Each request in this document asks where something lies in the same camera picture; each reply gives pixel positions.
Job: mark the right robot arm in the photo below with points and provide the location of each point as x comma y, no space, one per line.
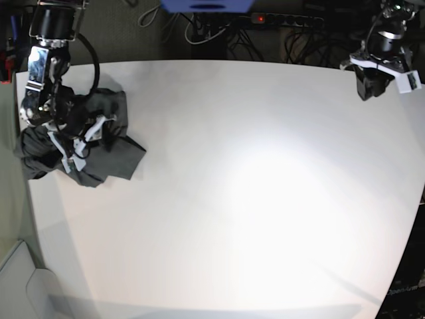
72,121

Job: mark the red clamp at left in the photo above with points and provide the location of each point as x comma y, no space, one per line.
7,66

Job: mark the dark grey t-shirt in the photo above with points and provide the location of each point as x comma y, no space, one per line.
114,154

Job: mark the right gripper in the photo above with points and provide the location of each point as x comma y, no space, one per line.
71,139

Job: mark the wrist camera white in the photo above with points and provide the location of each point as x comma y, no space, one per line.
408,82
73,163

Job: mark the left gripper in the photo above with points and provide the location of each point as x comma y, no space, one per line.
370,84

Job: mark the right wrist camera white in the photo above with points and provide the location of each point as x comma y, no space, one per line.
73,163

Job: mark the blue box overhead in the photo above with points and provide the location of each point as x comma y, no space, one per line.
207,6

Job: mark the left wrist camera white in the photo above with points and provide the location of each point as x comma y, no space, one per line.
408,82

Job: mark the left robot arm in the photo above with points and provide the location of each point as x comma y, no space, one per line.
384,55

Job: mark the black power strip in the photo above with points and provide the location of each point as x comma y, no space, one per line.
284,20

